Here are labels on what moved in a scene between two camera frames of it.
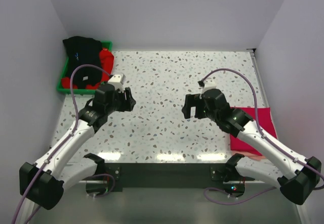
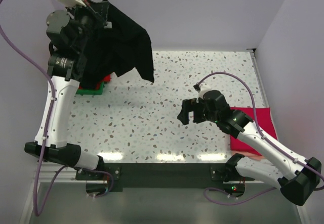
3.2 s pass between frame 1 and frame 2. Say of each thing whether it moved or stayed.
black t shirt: moved
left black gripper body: moved
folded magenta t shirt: stayed
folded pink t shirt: stayed
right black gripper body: stayed
